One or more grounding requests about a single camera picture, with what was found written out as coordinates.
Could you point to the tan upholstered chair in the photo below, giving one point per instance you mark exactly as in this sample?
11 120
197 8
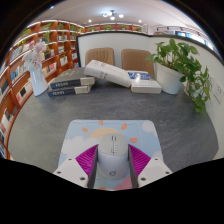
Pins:
100 56
136 60

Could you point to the thick white book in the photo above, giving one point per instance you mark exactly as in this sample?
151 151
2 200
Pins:
106 71

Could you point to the short orange wooden shelf unit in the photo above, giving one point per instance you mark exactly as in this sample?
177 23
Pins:
110 27

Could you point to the pastel cloud print mouse pad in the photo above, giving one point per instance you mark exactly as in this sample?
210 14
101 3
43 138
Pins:
100 131

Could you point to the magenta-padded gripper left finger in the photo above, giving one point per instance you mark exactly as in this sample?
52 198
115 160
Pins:
71 170

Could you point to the white jug vase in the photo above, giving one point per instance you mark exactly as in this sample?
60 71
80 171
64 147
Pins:
38 83

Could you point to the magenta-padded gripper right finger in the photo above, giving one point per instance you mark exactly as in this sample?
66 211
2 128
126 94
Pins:
154 169

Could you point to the long orange wooden shelf unit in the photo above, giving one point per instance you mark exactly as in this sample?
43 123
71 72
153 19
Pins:
20 80

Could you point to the white computer mouse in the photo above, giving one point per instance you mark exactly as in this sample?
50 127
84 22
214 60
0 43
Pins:
112 156

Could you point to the pink and white flower bouquet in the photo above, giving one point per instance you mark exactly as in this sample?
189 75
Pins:
35 55

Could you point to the multi-bulb ceiling lamp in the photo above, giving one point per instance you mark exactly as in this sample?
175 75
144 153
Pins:
112 15

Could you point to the green potted plant white pot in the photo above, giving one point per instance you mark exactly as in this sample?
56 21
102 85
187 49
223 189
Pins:
170 78

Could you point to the white wall socket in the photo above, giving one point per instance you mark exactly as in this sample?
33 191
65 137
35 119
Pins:
218 92
211 81

